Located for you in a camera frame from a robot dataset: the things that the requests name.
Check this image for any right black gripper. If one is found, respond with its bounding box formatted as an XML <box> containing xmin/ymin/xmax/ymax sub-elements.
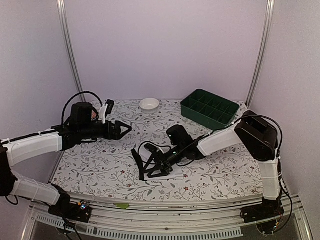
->
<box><xmin>142</xmin><ymin>143</ymin><xmax>186</xmax><ymax>177</ymax></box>

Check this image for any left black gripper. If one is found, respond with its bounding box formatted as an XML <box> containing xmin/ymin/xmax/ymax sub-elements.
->
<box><xmin>79</xmin><ymin>120</ymin><xmax>132</xmax><ymax>140</ymax></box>

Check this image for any white underwear black trim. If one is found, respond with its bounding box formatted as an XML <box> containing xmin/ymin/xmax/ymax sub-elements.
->
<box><xmin>131</xmin><ymin>147</ymin><xmax>184</xmax><ymax>181</ymax></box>

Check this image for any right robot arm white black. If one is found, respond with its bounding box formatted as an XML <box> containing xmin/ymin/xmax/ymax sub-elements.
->
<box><xmin>139</xmin><ymin>110</ymin><xmax>283</xmax><ymax>218</ymax></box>

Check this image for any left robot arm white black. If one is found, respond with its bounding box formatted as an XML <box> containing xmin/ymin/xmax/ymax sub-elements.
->
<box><xmin>0</xmin><ymin>100</ymin><xmax>132</xmax><ymax>217</ymax></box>

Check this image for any red patterned cupcake cup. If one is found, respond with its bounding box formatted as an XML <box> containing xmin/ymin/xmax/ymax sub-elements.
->
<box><xmin>91</xmin><ymin>110</ymin><xmax>99</xmax><ymax>121</ymax></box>

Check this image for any white ceramic bowl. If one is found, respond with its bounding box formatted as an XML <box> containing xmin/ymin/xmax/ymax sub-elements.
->
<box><xmin>139</xmin><ymin>98</ymin><xmax>160</xmax><ymax>113</ymax></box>

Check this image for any floral patterned table mat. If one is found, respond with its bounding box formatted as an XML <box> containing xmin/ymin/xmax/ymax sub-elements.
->
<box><xmin>51</xmin><ymin>99</ymin><xmax>282</xmax><ymax>202</ymax></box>

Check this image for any green tape piece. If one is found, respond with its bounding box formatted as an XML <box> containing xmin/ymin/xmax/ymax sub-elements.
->
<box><xmin>114</xmin><ymin>202</ymin><xmax>130</xmax><ymax>210</ymax></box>

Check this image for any green divided organizer tray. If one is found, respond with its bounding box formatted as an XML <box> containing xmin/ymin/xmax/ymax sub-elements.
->
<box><xmin>180</xmin><ymin>89</ymin><xmax>240</xmax><ymax>131</ymax></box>

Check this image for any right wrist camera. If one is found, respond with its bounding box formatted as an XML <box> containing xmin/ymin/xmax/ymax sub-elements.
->
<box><xmin>143</xmin><ymin>143</ymin><xmax>161</xmax><ymax>154</ymax></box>

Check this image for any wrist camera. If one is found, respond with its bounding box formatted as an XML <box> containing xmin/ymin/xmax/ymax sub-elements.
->
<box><xmin>143</xmin><ymin>143</ymin><xmax>161</xmax><ymax>154</ymax></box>
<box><xmin>99</xmin><ymin>99</ymin><xmax>115</xmax><ymax>124</ymax></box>

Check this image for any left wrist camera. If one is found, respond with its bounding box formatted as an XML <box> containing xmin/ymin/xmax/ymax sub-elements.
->
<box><xmin>99</xmin><ymin>99</ymin><xmax>115</xmax><ymax>124</ymax></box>

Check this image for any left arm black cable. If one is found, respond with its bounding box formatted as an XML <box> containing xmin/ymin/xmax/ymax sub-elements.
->
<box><xmin>61</xmin><ymin>91</ymin><xmax>103</xmax><ymax>126</ymax></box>

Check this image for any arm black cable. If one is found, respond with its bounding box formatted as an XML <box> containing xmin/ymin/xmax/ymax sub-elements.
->
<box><xmin>61</xmin><ymin>91</ymin><xmax>103</xmax><ymax>126</ymax></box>
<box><xmin>249</xmin><ymin>114</ymin><xmax>285</xmax><ymax>156</ymax></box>

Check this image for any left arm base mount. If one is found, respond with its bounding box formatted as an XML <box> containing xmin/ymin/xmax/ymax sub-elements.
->
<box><xmin>48</xmin><ymin>198</ymin><xmax>93</xmax><ymax>223</ymax></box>

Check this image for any aluminium front rail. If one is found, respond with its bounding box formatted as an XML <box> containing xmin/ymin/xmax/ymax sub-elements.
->
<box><xmin>22</xmin><ymin>195</ymin><xmax>315</xmax><ymax>240</ymax></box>

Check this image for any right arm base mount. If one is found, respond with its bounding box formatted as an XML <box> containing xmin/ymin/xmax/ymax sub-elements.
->
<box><xmin>240</xmin><ymin>198</ymin><xmax>285</xmax><ymax>236</ymax></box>

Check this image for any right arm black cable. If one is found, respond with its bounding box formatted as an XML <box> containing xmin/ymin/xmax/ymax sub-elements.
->
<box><xmin>249</xmin><ymin>114</ymin><xmax>285</xmax><ymax>156</ymax></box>

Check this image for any left aluminium frame post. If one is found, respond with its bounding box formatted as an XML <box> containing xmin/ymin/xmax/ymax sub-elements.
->
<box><xmin>56</xmin><ymin>0</ymin><xmax>83</xmax><ymax>93</ymax></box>

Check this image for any aluminium frame post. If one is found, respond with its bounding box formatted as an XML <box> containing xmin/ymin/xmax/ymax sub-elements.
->
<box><xmin>245</xmin><ymin>0</ymin><xmax>275</xmax><ymax>108</ymax></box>
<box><xmin>56</xmin><ymin>0</ymin><xmax>83</xmax><ymax>93</ymax></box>

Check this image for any right aluminium frame post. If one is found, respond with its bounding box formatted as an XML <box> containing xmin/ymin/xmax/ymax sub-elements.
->
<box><xmin>245</xmin><ymin>0</ymin><xmax>275</xmax><ymax>108</ymax></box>

